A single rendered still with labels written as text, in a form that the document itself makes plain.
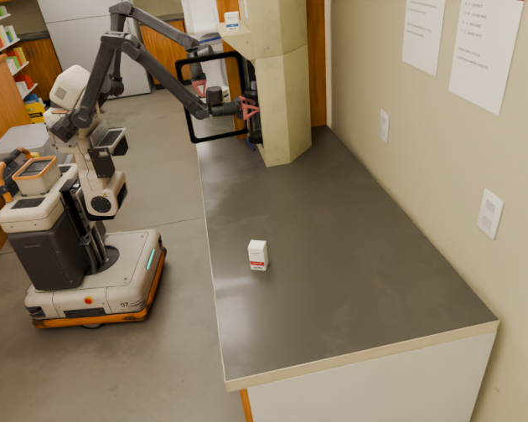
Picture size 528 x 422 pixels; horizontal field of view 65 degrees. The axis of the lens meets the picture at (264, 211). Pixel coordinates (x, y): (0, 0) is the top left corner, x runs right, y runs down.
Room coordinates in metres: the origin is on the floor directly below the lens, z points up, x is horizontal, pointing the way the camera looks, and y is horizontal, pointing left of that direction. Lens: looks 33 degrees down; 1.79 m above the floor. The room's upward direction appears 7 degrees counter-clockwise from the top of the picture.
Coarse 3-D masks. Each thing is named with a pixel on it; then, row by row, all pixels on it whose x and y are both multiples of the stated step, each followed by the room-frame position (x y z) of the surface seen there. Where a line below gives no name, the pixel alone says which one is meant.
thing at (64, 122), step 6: (66, 114) 1.79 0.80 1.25; (60, 120) 1.77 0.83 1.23; (66, 120) 1.76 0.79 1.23; (54, 126) 1.76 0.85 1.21; (60, 126) 1.75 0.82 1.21; (66, 126) 1.75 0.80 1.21; (72, 126) 1.76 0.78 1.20; (54, 132) 1.73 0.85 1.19; (60, 132) 1.75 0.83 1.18; (66, 132) 1.75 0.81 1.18; (72, 132) 1.76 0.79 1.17; (60, 138) 1.73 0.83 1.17; (66, 138) 1.74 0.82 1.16
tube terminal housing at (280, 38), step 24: (240, 0) 1.92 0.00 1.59; (264, 0) 1.68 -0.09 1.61; (288, 0) 1.74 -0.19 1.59; (264, 24) 1.68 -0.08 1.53; (288, 24) 1.73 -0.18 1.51; (264, 48) 1.68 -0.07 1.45; (288, 48) 1.72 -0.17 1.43; (264, 72) 1.68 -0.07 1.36; (288, 72) 1.71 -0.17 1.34; (264, 96) 1.68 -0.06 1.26; (288, 96) 1.70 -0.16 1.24; (264, 120) 1.67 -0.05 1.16; (288, 120) 1.69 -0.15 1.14; (264, 144) 1.67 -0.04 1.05; (288, 144) 1.69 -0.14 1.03
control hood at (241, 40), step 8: (216, 24) 1.94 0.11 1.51; (224, 24) 1.92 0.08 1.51; (240, 24) 1.87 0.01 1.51; (224, 32) 1.74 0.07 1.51; (232, 32) 1.72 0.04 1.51; (240, 32) 1.70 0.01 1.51; (248, 32) 1.68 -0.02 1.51; (224, 40) 1.66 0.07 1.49; (232, 40) 1.66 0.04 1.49; (240, 40) 1.67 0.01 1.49; (248, 40) 1.67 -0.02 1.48; (240, 48) 1.67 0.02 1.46; (248, 48) 1.67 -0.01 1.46; (248, 56) 1.67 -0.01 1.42
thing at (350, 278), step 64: (320, 128) 2.04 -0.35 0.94; (256, 192) 1.46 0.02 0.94; (320, 192) 1.41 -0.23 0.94; (384, 192) 1.35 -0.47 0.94; (320, 256) 1.01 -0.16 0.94; (384, 256) 0.98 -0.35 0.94; (256, 320) 0.78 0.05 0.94; (320, 320) 0.76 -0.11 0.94; (384, 320) 0.73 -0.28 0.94; (448, 320) 0.71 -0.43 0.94; (256, 384) 0.61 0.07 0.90
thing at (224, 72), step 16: (192, 64) 1.93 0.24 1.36; (208, 64) 1.94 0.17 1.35; (224, 64) 1.96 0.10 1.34; (192, 80) 1.93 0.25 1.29; (208, 80) 1.94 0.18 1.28; (224, 80) 1.96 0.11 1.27; (224, 96) 1.95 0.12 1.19; (208, 128) 1.93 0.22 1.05; (224, 128) 1.95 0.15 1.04; (240, 128) 1.96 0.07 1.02
